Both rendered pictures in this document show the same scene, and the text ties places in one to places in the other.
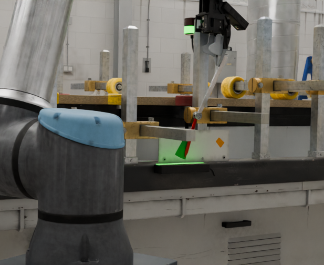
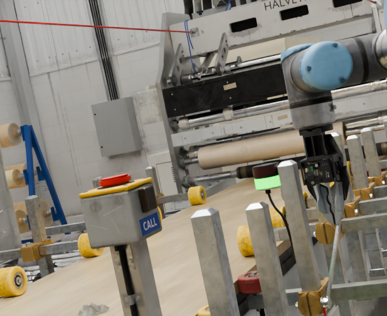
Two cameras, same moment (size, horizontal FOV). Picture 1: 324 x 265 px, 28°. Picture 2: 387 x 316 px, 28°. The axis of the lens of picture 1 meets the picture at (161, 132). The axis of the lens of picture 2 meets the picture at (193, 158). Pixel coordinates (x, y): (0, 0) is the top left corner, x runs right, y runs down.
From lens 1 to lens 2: 1.40 m
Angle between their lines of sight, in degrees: 37
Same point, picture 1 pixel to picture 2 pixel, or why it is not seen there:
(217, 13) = (326, 153)
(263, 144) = (350, 307)
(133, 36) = (268, 217)
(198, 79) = (309, 251)
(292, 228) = not seen: outside the picture
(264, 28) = not seen: hidden behind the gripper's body
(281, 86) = (356, 226)
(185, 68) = (38, 218)
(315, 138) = (362, 275)
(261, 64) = not seen: hidden behind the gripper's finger
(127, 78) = (278, 284)
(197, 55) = (298, 216)
